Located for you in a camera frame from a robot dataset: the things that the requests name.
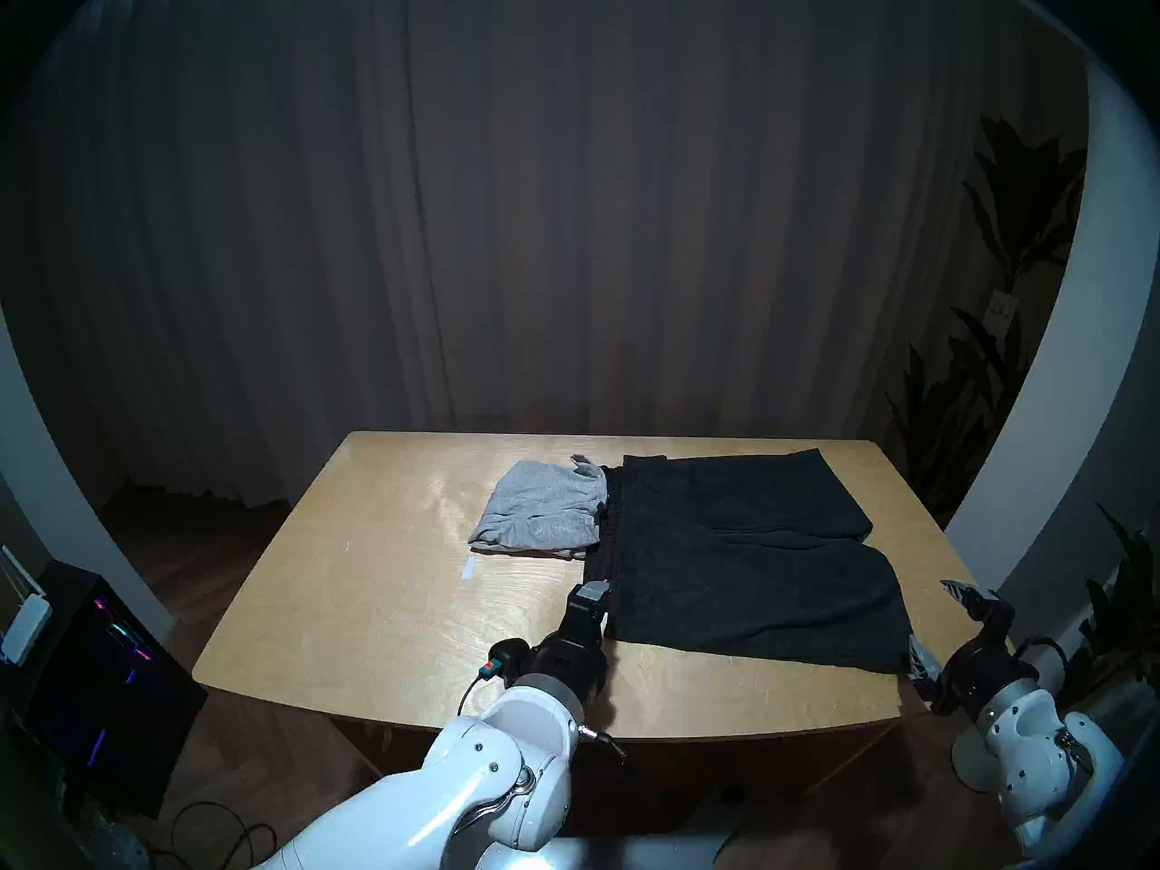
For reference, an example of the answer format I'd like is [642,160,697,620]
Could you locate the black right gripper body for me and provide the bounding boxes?
[933,597,1039,716]

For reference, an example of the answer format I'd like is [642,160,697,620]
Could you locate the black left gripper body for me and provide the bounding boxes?
[507,595,611,702]

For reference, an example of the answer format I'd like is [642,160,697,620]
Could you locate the grey shorts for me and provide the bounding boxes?
[469,456,608,559]

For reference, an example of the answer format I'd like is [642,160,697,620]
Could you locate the black shorts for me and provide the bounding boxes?
[585,449,923,674]

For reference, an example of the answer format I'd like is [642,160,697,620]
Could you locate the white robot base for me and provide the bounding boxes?
[507,832,740,870]

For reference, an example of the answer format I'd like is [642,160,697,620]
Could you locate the small dark potted plant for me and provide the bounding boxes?
[1060,501,1160,706]

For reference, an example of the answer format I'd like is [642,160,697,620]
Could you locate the tall dark leafy plant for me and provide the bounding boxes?
[884,114,1088,525]

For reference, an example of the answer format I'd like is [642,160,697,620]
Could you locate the brown pleated curtain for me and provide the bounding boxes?
[0,0,1088,516]

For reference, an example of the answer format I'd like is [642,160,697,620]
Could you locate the black computer tower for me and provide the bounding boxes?
[23,560,209,819]

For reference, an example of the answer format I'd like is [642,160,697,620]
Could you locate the small white box device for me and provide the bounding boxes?
[0,592,53,665]

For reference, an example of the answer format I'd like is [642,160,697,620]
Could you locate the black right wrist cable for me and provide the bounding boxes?
[1013,634,1071,690]

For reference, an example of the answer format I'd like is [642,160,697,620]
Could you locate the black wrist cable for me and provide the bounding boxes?
[457,667,629,766]
[1013,634,1071,690]

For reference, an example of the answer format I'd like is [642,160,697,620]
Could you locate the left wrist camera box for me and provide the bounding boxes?
[485,640,532,688]

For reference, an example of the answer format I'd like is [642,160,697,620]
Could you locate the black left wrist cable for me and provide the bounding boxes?
[457,667,629,766]

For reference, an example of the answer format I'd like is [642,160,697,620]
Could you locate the black floor cable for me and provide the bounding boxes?
[150,800,277,870]

